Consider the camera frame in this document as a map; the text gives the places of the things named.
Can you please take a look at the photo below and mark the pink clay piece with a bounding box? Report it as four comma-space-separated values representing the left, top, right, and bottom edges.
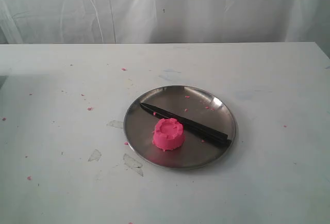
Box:
152, 118, 185, 151

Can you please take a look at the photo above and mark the black serrated knife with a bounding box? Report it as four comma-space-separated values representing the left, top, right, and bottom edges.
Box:
139, 102, 232, 147

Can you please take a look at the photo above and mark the round stainless steel plate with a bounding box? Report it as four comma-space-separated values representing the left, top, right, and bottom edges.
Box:
123, 85, 237, 169

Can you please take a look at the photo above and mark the clear tape piece upper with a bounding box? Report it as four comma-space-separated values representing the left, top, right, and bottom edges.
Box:
106, 120, 123, 129

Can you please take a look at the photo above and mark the clear tape piece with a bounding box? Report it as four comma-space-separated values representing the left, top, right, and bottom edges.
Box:
88, 149, 102, 162
106, 120, 123, 129
123, 154, 143, 177

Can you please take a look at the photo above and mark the clear tape piece middle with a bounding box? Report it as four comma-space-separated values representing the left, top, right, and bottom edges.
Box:
123, 154, 143, 177

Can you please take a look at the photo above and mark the clear tape piece left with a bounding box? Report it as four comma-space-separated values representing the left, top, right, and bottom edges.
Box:
88, 149, 102, 162

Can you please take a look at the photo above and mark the white plastic backdrop sheet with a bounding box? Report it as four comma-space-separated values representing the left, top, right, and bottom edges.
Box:
1, 0, 329, 43

